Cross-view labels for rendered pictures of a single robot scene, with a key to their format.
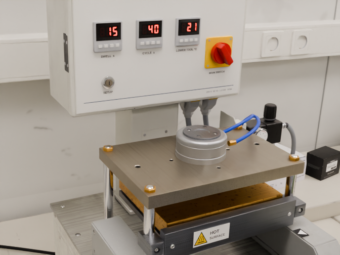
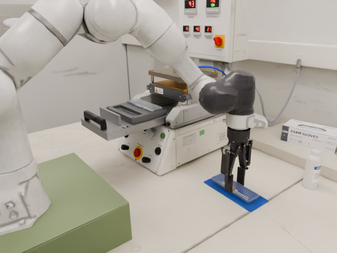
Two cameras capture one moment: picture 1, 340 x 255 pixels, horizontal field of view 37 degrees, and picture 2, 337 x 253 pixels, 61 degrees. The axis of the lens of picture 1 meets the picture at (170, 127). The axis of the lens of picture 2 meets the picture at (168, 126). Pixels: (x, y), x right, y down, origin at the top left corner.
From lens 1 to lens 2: 1.39 m
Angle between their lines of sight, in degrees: 73
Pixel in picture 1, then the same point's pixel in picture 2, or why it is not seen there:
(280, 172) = (179, 79)
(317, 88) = not seen: outside the picture
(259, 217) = (171, 92)
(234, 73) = (225, 51)
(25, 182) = not seen: hidden behind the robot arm
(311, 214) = (297, 160)
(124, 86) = (190, 48)
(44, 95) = (239, 65)
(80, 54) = not seen: hidden behind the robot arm
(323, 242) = (177, 108)
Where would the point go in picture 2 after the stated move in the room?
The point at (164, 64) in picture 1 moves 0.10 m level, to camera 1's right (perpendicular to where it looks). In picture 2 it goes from (201, 42) to (208, 44)
